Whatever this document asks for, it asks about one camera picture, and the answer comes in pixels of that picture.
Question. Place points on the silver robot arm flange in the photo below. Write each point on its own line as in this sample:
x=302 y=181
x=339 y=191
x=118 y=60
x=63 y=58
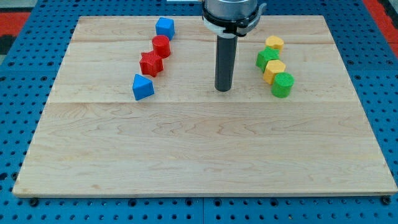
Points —
x=231 y=18

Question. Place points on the blue triangle block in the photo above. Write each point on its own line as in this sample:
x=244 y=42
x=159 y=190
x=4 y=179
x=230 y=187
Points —
x=142 y=87

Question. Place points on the red star block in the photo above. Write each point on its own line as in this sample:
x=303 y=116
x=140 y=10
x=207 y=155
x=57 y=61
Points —
x=150 y=63

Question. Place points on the green star block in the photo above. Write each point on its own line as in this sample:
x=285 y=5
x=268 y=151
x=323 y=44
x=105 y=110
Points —
x=266 y=55

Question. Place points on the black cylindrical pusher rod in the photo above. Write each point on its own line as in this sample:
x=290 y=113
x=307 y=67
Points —
x=225 y=59

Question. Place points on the red cylinder block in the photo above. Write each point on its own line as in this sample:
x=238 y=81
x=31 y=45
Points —
x=161 y=45

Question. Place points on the yellow hexagon block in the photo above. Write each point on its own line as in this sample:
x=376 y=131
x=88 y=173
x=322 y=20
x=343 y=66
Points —
x=273 y=67

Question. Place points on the green cylinder block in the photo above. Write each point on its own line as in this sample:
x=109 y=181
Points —
x=283 y=83

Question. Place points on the blue cube block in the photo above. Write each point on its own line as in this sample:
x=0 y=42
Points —
x=165 y=26

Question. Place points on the light wooden board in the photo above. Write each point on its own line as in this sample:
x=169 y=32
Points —
x=190 y=140

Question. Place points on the yellow heart block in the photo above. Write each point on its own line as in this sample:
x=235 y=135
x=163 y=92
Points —
x=274 y=42

